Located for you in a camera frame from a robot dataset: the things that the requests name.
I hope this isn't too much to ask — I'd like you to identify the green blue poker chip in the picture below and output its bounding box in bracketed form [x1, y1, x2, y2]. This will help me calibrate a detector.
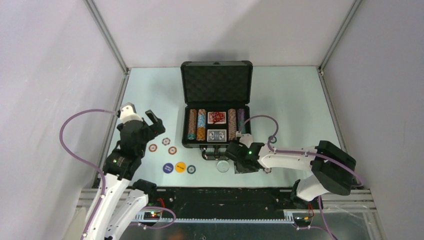
[186, 165, 196, 175]

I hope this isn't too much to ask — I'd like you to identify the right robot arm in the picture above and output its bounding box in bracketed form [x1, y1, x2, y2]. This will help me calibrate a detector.
[224, 140, 357, 209]

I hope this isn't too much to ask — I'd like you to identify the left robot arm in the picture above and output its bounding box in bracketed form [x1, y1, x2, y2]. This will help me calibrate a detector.
[81, 106, 166, 240]

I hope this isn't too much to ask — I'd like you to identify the red dice set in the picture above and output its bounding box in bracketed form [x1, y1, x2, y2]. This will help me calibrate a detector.
[207, 111, 227, 125]

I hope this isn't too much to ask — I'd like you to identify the orange poker chip at edge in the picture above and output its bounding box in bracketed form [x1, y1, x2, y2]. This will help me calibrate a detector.
[148, 144, 158, 152]

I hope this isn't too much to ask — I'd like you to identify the clear dealer button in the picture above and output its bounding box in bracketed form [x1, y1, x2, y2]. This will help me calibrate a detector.
[216, 160, 230, 173]

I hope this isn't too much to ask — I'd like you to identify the white red poker chip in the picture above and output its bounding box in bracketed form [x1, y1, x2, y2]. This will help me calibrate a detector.
[162, 137, 171, 146]

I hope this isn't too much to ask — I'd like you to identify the blue playing card deck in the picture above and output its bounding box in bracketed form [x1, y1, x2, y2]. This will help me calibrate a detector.
[206, 129, 227, 143]

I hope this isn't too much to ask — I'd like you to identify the purple green chip stack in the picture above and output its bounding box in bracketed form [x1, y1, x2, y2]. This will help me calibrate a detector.
[237, 108, 246, 135]

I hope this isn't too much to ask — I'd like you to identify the blue small blind button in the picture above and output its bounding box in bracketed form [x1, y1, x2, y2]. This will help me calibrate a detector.
[162, 162, 175, 174]

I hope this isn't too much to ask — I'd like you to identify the pink brown chip stack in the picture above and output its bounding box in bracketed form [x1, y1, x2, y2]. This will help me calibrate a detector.
[228, 108, 237, 141]

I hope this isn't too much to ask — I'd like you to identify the blue orange chip stack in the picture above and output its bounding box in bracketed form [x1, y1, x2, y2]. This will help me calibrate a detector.
[196, 109, 207, 141]

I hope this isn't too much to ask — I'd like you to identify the yellow big blind button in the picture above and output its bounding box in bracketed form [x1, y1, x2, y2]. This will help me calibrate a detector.
[175, 161, 187, 173]

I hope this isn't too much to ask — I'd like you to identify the black poker case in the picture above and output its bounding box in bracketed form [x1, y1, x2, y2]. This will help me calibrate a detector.
[180, 60, 254, 161]

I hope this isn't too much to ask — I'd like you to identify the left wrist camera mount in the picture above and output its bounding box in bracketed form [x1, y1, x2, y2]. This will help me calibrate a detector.
[118, 102, 142, 124]

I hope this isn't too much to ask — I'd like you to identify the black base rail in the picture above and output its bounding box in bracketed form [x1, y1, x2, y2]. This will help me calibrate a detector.
[145, 186, 324, 220]

